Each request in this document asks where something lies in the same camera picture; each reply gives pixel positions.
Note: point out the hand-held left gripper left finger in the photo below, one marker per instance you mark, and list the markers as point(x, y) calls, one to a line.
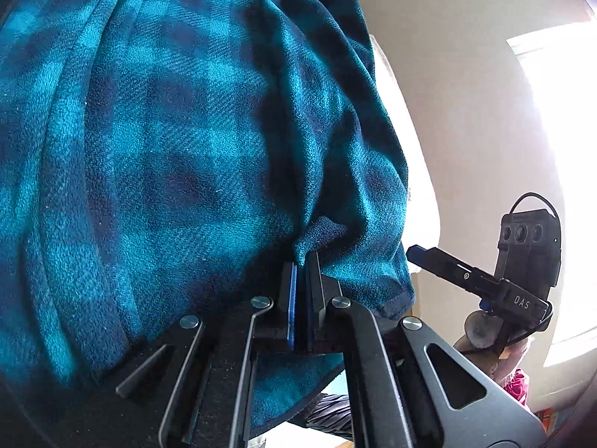
point(291, 303)

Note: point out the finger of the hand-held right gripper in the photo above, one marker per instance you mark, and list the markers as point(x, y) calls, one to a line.
point(447, 268)

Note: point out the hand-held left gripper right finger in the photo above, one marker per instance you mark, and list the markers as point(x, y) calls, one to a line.
point(313, 298)

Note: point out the blue plaid fleece jacket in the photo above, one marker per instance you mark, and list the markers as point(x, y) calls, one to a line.
point(163, 149)

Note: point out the person's right forearm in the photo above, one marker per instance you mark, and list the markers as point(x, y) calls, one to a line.
point(513, 378)

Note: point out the window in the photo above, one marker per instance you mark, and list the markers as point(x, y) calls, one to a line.
point(573, 149)

